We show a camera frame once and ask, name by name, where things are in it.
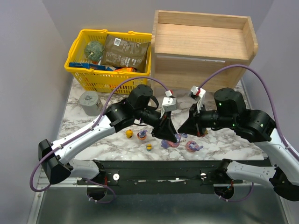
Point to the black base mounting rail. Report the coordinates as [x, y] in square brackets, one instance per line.
[163, 177]

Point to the small yellow striped toy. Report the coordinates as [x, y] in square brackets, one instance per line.
[149, 147]

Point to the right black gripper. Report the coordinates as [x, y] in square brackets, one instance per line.
[194, 119]

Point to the yellow duck toy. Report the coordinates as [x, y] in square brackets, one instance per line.
[129, 133]

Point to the blue box in basket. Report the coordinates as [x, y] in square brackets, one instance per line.
[87, 66]

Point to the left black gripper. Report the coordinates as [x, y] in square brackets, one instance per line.
[161, 122]

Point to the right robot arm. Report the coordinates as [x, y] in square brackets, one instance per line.
[256, 127]

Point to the purple bunny with strawberry cake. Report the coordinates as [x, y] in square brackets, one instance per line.
[165, 144]

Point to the green toy pumpkin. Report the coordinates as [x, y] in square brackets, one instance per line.
[94, 51]

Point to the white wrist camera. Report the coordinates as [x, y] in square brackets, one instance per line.
[198, 94]
[169, 103]

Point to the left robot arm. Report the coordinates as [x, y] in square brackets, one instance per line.
[58, 158]

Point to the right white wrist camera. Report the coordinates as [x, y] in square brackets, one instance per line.
[198, 94]

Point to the wooden two-tier shelf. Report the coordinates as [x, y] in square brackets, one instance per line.
[189, 49]

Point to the brown snack bag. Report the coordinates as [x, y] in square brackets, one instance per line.
[121, 53]

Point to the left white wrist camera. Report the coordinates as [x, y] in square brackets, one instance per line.
[169, 103]

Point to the grey cup with print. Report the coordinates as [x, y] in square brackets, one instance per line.
[91, 103]

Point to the yellow plastic shopping basket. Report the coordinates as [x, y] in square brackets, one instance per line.
[99, 80]

